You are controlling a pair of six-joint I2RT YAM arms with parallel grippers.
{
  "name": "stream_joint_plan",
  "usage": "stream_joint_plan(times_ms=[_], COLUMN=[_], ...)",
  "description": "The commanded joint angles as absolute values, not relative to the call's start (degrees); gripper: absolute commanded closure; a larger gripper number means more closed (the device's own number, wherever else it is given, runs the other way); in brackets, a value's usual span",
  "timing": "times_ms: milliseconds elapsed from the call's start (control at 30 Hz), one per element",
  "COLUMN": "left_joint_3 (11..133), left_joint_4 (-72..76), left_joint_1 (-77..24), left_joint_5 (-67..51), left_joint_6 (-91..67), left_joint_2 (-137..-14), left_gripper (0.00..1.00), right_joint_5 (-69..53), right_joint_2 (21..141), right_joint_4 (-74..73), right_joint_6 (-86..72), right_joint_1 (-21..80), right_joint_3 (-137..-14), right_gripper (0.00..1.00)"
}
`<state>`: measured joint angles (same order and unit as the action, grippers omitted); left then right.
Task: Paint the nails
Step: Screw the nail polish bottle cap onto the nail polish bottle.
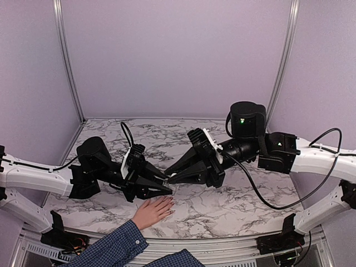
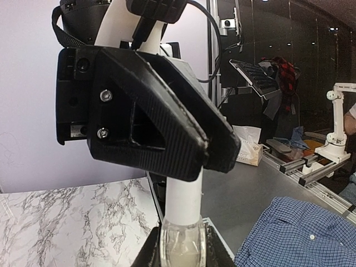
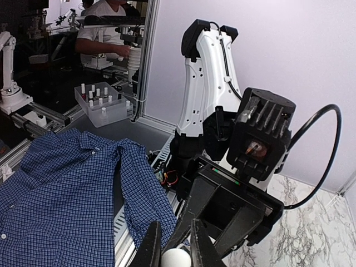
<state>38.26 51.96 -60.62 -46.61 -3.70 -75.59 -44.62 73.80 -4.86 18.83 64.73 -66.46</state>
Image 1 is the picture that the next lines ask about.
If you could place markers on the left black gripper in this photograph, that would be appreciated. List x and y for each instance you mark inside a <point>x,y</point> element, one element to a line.
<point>136,180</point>

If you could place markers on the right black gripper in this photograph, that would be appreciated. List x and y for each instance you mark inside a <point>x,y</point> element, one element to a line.
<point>209,172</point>

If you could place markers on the clear nail polish bottle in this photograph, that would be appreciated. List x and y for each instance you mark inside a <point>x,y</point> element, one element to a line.
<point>173,187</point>

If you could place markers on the blue checkered sleeve forearm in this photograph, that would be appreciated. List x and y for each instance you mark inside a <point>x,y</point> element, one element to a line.
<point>115,249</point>

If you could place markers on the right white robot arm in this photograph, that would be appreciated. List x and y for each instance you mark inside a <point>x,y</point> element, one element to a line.
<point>286,153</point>

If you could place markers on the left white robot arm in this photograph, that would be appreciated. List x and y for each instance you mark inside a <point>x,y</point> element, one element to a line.
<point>73,181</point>

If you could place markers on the person's bare hand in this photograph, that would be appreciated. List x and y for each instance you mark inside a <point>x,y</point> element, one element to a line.
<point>151,212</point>

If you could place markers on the blue checkered shirt body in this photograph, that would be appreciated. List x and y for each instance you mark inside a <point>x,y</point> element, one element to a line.
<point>182,258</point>

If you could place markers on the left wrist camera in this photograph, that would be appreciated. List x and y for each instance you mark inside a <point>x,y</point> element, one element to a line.
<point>132,160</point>

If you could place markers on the right aluminium frame post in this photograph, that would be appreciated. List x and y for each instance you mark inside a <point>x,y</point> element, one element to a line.
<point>287,46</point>

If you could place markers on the aluminium frame post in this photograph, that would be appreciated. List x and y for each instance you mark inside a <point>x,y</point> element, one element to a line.
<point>287,46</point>
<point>60,24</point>

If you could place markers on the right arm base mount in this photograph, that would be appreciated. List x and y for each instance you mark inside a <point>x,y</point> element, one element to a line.
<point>288,238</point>

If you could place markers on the front aluminium rail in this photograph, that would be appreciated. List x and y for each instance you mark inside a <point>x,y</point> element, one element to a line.
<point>239,251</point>

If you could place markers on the left aluminium frame post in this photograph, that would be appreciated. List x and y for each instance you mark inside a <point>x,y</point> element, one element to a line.
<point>60,24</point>

